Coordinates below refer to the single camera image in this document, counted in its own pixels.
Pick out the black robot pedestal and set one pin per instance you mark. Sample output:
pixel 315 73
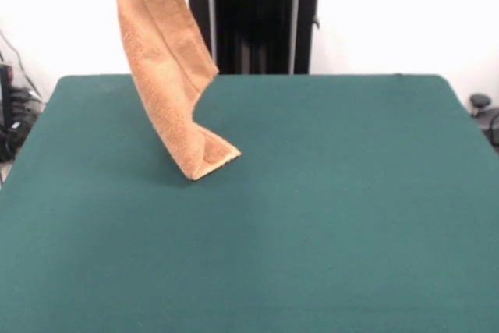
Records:
pixel 253 17

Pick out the black chair base leg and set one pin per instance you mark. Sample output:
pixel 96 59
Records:
pixel 492 122

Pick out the black power strip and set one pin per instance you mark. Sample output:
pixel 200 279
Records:
pixel 23 105

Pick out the black chair caster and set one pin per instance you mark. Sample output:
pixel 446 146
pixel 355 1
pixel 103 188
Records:
pixel 480 101

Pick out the tan terry towel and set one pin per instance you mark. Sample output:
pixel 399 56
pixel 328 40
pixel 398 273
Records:
pixel 163 56

